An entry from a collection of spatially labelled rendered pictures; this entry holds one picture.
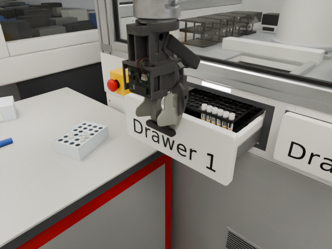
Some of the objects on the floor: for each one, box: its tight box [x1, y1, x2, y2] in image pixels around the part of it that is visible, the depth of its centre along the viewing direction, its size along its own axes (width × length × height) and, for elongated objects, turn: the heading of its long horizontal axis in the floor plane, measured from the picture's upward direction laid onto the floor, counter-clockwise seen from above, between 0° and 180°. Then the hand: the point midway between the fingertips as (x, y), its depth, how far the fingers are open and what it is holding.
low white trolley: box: [0, 87, 171, 249], centre depth 94 cm, size 58×62×76 cm
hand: (166, 124), depth 53 cm, fingers closed on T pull, 3 cm apart
